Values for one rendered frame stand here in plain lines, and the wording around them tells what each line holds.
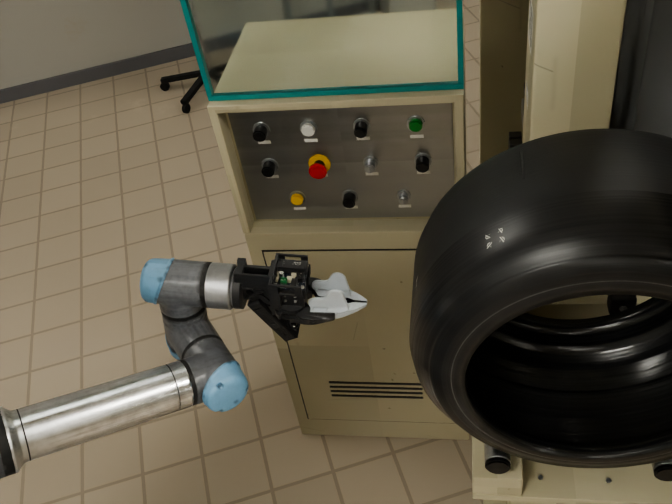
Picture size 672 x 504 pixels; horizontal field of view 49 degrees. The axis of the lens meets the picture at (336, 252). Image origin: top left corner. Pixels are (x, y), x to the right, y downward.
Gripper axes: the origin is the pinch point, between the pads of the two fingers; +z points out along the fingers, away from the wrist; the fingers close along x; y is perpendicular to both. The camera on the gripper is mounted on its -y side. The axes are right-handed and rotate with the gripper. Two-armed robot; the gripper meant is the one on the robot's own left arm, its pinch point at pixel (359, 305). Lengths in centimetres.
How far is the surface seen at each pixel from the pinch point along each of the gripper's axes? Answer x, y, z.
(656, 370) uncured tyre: 7, -19, 53
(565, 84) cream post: 27.1, 26.2, 30.1
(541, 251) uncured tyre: -8.7, 23.6, 24.1
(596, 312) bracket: 24, -23, 46
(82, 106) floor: 264, -150, -186
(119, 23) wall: 305, -119, -171
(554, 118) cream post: 27.0, 19.8, 29.6
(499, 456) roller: -9.9, -25.4, 25.7
